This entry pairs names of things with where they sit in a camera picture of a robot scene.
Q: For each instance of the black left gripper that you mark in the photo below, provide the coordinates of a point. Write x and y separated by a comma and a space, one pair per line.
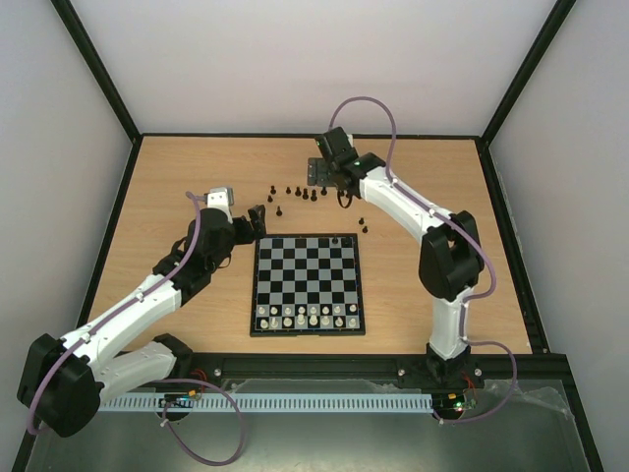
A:
249, 236

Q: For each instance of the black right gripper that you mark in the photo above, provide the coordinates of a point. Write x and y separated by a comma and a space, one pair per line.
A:
323, 172

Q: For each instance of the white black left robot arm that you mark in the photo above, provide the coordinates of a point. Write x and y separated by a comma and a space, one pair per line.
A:
66, 379

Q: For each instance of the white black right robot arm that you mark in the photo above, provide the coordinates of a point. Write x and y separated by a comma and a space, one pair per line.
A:
451, 257

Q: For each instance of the black and white chessboard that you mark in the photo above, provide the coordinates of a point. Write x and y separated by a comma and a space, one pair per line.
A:
307, 269

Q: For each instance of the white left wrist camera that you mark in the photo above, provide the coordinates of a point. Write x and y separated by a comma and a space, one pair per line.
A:
220, 197

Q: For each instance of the white cable duct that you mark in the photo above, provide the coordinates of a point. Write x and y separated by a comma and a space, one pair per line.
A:
154, 402

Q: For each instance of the black enclosure frame post left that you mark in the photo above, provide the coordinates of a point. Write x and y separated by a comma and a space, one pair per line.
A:
79, 35

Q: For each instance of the black enclosure frame post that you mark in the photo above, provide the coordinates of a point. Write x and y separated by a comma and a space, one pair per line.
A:
555, 19
79, 35

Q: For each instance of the black aluminium rail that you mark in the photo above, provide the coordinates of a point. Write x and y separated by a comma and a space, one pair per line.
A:
406, 371

